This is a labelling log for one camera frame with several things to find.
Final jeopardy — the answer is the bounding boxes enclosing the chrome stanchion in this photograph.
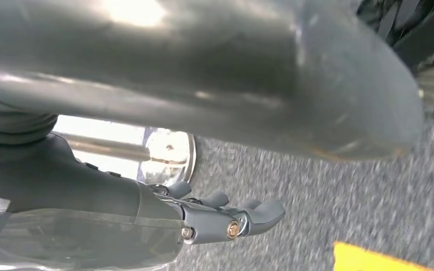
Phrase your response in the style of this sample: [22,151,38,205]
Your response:
[54,126,198,188]

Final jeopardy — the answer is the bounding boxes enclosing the yellow floor tape square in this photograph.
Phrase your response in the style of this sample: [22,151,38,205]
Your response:
[332,241,434,271]

